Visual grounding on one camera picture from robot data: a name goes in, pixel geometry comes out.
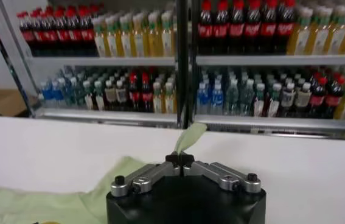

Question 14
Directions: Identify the white cooler shelf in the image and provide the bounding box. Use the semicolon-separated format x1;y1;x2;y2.
35;108;179;128
195;54;345;66
195;114;345;141
27;56;178;68

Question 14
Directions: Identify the open glass cooler door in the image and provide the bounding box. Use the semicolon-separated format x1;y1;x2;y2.
0;0;38;119

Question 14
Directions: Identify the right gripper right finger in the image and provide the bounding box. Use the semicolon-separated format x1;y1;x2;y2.
180;153;262;194

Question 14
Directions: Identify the white cap dark tea bottle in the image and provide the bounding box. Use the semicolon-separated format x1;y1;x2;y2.
105;79;119;111
253;82;267;117
280;82;297;119
94;80;108;111
84;80;99;110
295;82;312;119
116;79;130;111
265;82;282;118

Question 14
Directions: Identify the clear green water bottle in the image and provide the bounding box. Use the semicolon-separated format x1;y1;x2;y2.
74;79;88;110
224;79;240;116
239;79;254;117
63;78;77;109

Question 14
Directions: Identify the blue label water bottle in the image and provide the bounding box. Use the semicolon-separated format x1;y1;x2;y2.
210;82;225;116
52;79;66;108
196;82;212;115
40;80;54;108

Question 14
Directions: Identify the light green shirt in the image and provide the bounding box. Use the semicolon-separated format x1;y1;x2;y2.
0;122;208;224

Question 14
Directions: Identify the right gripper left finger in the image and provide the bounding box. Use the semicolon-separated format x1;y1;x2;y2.
110;153;181;197

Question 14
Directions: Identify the open cardboard box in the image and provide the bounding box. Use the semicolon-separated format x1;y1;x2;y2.
0;88;41;118

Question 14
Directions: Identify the red cap cola bottle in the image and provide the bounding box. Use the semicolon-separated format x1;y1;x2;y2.
244;0;262;55
276;0;295;55
324;75;345;119
213;0;231;55
80;5;97;57
229;0;246;55
128;72;142;112
44;8;60;57
197;0;215;55
140;72;154;113
68;6;84;57
31;9;47;57
260;0;278;55
18;11;35;57
308;76;328;119
55;7;72;57

